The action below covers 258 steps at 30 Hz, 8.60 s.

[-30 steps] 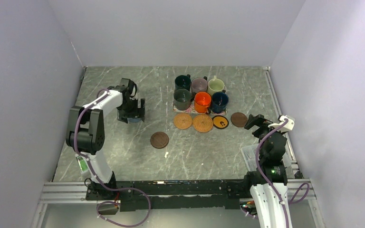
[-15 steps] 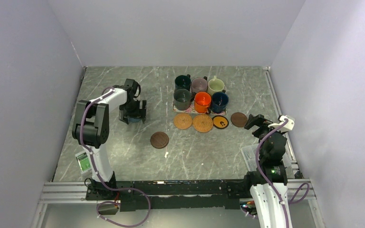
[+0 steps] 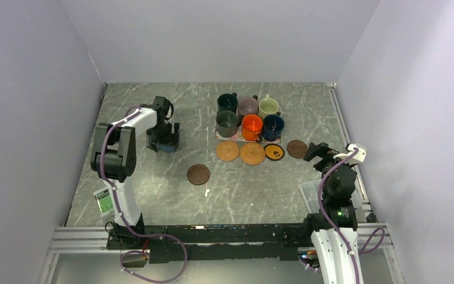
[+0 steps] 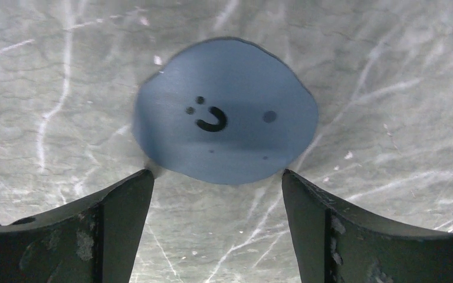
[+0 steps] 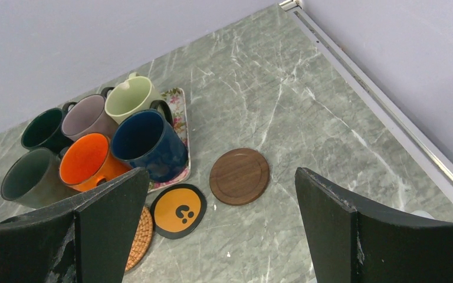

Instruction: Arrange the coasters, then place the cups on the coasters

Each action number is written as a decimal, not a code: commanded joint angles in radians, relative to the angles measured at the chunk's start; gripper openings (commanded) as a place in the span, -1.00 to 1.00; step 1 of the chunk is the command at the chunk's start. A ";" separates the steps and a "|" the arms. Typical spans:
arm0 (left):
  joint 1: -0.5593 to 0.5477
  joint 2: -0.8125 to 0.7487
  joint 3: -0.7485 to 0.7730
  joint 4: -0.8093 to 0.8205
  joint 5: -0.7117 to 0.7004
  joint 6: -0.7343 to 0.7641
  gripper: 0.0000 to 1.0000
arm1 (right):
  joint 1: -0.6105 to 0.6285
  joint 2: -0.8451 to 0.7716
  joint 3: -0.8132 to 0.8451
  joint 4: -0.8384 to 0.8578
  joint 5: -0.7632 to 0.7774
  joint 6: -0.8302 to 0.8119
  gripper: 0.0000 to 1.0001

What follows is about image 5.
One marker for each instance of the orange mug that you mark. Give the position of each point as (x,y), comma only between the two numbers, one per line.
(88,162)

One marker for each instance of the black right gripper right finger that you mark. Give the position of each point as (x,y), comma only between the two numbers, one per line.
(352,238)

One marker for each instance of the dark wooden coaster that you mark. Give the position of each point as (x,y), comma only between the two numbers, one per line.
(239,176)

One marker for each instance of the pale green mug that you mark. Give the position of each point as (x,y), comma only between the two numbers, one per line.
(134,94)

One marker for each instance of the grey green mug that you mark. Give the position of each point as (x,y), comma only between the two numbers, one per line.
(33,180)

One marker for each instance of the floral serving tray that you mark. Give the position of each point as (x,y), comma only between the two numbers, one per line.
(176,100)

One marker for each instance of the orange black round coaster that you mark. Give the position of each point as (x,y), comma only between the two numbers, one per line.
(178,210)

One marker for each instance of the navy blue mug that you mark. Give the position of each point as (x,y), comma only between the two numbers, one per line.
(147,139)

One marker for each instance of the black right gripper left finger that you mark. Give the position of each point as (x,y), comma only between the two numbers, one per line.
(83,238)

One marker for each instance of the dark green mug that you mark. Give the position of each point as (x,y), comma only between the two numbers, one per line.
(44,131)

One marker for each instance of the mauve grey mug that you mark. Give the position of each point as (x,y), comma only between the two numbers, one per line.
(88,116)

